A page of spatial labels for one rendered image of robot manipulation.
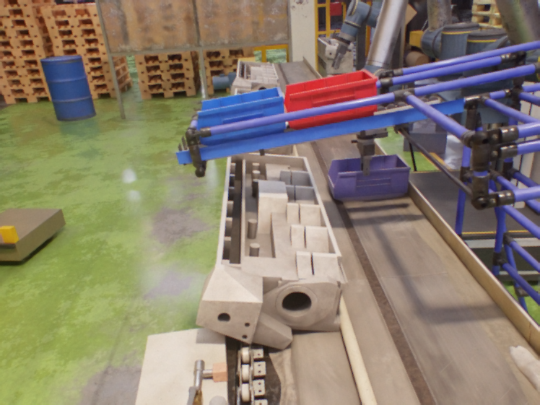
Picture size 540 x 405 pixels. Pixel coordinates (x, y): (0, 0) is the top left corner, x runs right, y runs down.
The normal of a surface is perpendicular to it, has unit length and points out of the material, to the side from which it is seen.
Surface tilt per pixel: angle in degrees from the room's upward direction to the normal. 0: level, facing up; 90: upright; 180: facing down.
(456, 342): 0
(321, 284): 90
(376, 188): 92
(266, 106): 92
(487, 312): 1
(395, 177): 92
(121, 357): 0
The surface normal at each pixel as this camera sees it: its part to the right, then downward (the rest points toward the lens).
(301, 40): 0.04, 0.42
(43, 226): 0.98, 0.00
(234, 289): 0.10, -0.47
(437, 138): -0.39, 0.41
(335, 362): -0.07, -0.90
